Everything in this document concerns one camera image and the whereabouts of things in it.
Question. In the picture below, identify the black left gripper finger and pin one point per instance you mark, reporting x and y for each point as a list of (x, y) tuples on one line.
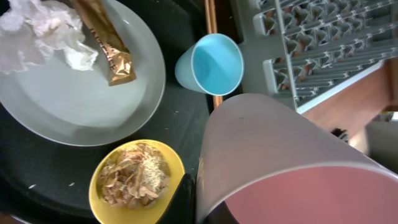
[(182, 207)]

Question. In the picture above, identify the yellow bowl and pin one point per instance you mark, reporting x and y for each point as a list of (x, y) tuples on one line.
[(105, 213)]

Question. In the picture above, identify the food scraps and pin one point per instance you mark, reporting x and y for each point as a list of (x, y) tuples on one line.
[(135, 176)]

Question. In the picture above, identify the pink plastic cup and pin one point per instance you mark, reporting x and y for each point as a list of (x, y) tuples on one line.
[(269, 164)]

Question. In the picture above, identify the light blue plastic cup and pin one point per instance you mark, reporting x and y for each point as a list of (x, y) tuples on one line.
[(214, 66)]

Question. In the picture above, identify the grey dishwasher rack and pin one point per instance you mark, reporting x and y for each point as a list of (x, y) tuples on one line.
[(302, 52)]

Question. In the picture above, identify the round black tray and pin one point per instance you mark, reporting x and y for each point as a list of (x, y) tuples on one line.
[(46, 182)]

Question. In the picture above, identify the grey round plate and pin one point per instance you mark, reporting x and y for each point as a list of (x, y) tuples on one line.
[(79, 108)]

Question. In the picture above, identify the gold foil wrapper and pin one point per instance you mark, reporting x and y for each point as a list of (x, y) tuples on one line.
[(95, 17)]

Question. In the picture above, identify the wooden chopstick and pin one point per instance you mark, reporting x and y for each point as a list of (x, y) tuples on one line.
[(211, 26)]

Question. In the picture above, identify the crumpled white tissue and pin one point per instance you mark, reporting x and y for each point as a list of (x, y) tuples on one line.
[(32, 30)]

